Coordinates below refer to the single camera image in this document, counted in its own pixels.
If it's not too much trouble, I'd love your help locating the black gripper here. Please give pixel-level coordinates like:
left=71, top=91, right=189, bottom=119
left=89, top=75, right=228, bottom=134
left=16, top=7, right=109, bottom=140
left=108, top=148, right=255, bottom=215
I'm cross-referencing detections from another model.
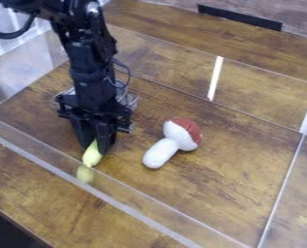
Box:
left=57, top=95, right=133, bottom=155

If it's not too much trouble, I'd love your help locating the light green plush spoon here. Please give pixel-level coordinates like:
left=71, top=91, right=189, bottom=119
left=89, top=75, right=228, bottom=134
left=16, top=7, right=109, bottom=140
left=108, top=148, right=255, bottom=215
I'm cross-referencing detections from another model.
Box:
left=81, top=140, right=103, bottom=168

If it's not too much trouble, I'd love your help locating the small stainless steel pot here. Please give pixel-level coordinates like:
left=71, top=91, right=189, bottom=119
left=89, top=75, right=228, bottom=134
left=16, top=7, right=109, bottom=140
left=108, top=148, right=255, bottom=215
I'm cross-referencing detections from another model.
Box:
left=52, top=80, right=139, bottom=110

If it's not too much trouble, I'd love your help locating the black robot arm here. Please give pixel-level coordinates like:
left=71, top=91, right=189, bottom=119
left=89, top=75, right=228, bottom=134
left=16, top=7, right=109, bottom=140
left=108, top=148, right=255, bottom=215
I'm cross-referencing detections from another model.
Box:
left=0, top=0, right=132, bottom=154

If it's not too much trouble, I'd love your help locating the clear acrylic front barrier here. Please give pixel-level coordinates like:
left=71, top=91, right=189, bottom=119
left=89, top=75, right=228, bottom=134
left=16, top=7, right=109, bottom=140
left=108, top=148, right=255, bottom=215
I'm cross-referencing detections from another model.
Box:
left=0, top=121, right=248, bottom=248

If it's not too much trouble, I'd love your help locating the clear acrylic barrier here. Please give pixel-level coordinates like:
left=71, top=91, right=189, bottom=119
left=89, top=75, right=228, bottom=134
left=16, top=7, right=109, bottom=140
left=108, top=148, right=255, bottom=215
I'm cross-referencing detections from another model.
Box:
left=0, top=121, right=248, bottom=248
left=108, top=25, right=307, bottom=136

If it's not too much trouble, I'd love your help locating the plush red cap mushroom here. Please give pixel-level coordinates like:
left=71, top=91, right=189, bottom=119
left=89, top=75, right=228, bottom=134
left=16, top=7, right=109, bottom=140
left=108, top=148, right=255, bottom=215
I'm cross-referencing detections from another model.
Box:
left=143, top=117, right=201, bottom=169

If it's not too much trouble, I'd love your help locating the clear acrylic back barrier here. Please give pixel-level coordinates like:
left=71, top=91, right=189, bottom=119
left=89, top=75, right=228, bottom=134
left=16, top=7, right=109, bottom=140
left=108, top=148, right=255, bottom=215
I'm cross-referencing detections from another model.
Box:
left=108, top=25, right=307, bottom=136

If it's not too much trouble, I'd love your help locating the black bar on table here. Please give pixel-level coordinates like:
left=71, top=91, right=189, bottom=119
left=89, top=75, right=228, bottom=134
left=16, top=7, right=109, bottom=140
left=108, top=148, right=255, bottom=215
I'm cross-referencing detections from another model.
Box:
left=197, top=4, right=283, bottom=31

